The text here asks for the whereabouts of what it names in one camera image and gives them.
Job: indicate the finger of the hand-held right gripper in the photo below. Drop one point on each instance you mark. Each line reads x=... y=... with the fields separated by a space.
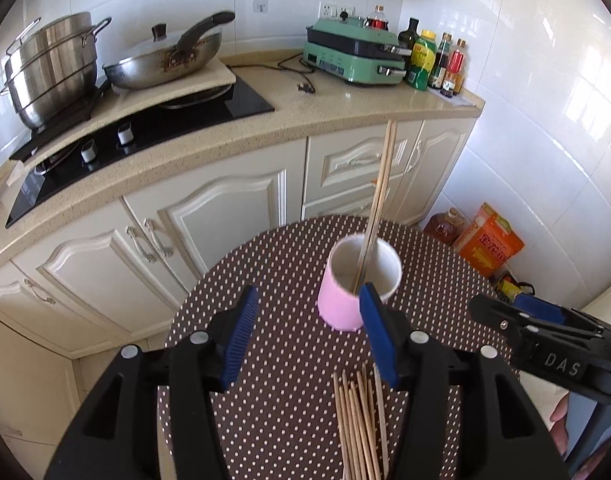
x=490 y=310
x=540 y=307

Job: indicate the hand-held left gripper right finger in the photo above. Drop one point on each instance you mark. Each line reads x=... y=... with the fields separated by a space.
x=380 y=345

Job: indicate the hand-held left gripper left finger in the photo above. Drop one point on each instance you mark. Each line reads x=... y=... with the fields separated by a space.
x=240 y=345

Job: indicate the pink cup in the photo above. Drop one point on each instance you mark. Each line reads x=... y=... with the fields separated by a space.
x=340 y=305

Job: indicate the pile of bamboo chopsticks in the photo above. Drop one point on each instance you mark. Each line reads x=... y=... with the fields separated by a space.
x=355 y=435

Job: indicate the long bamboo chopstick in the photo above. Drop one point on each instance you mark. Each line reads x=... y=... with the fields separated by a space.
x=379 y=180
x=385 y=180

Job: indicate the person's right hand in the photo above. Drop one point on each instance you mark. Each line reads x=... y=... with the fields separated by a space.
x=559 y=425

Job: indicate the yellow packet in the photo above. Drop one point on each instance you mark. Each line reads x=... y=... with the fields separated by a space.
x=510 y=290

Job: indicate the orange bag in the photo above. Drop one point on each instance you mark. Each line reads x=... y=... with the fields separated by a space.
x=490 y=247

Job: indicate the brown polka-dot tablecloth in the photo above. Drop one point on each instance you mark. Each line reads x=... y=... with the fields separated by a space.
x=265 y=285

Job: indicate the white appliance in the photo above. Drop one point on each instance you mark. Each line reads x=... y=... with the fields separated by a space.
x=605 y=300

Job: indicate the cooking oil jug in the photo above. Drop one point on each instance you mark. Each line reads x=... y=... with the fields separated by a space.
x=443 y=227

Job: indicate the cream kitchen base cabinet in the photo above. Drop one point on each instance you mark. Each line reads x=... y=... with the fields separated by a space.
x=225 y=200

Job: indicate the white paper sheet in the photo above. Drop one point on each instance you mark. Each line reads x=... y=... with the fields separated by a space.
x=463 y=100

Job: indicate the beige speckled countertop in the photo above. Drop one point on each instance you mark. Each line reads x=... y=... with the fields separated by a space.
x=285 y=125

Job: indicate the small sauce bottle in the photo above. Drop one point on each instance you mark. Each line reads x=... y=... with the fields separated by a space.
x=449 y=87

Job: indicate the white hob knob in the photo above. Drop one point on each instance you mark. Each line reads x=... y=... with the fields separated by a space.
x=88 y=151
x=125 y=134

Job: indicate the black glass gas hob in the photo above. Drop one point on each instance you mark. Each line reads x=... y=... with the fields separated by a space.
x=245 y=102

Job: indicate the steel burner pan support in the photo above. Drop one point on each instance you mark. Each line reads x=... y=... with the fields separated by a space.
x=195 y=101

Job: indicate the dark soy sauce bottle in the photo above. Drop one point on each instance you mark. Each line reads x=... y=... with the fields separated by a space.
x=440 y=65

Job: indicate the red label sauce bottle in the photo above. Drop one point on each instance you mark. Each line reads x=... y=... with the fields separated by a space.
x=456 y=60

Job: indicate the yellow green bottle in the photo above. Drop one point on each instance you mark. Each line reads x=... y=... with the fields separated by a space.
x=421 y=60

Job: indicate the beige stone slab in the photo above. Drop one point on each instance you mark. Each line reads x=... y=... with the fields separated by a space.
x=135 y=105

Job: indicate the dark olive oil bottle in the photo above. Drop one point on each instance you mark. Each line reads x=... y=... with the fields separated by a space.
x=410 y=35

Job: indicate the green electric grill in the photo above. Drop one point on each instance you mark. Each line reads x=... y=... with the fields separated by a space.
x=345 y=55

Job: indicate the cola bottle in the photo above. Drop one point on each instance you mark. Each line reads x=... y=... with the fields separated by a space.
x=378 y=21

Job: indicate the glass wok lid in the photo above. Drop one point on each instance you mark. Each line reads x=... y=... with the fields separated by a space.
x=150 y=45

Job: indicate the stainless steel steamer pot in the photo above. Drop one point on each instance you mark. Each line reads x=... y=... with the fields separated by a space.
x=50 y=75

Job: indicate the white wall socket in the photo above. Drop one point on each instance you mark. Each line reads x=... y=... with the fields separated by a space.
x=330 y=10

